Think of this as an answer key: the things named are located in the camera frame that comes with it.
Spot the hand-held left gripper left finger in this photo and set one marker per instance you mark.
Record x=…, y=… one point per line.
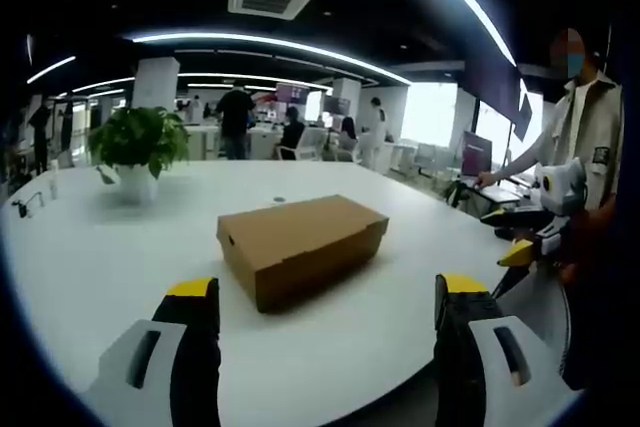
x=192, y=347

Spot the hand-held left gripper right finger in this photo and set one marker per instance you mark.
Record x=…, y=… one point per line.
x=462, y=347

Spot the purple monitor screen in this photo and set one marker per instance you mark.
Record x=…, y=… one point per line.
x=476, y=154

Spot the curved ceiling light strip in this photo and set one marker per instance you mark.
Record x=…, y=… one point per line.
x=280, y=47

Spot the green potted plant white pot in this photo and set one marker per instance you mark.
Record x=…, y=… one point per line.
x=140, y=147

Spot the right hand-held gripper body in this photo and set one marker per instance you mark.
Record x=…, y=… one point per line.
x=562, y=187

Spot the brown cardboard shoe box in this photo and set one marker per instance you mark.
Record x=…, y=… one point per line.
x=300, y=237

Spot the white office chair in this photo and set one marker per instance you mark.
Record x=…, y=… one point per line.
x=307, y=144

